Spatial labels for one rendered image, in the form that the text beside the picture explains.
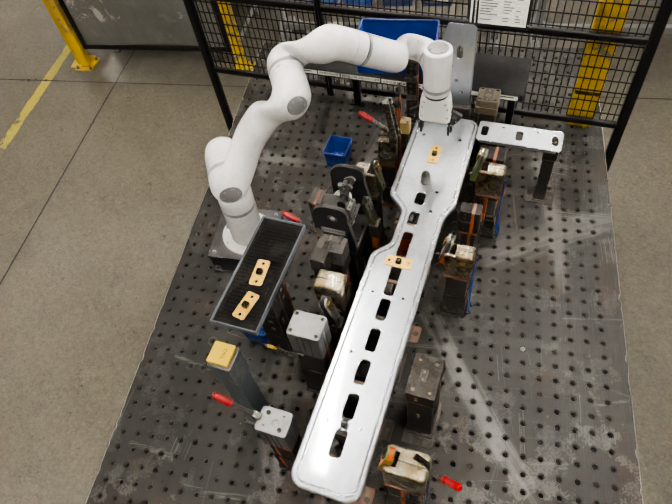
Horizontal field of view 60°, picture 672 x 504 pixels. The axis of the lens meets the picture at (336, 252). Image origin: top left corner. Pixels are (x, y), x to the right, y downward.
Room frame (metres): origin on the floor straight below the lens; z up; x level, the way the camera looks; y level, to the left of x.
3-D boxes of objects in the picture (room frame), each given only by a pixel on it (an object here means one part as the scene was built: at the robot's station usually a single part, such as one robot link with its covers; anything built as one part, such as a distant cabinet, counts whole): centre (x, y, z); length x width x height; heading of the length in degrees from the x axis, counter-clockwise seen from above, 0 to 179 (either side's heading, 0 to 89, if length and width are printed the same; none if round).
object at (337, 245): (1.05, 0.01, 0.89); 0.13 x 0.11 x 0.38; 62
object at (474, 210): (1.15, -0.46, 0.84); 0.11 x 0.08 x 0.29; 62
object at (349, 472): (0.97, -0.18, 1.00); 1.38 x 0.22 x 0.02; 152
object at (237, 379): (0.71, 0.34, 0.92); 0.08 x 0.08 x 0.44; 62
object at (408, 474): (0.38, -0.07, 0.88); 0.15 x 0.11 x 0.36; 62
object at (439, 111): (1.40, -0.40, 1.23); 0.10 x 0.07 x 0.11; 62
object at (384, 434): (0.62, 0.01, 0.84); 0.17 x 0.06 x 0.29; 62
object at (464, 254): (0.96, -0.37, 0.87); 0.12 x 0.09 x 0.35; 62
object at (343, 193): (1.17, -0.05, 0.94); 0.18 x 0.13 x 0.49; 152
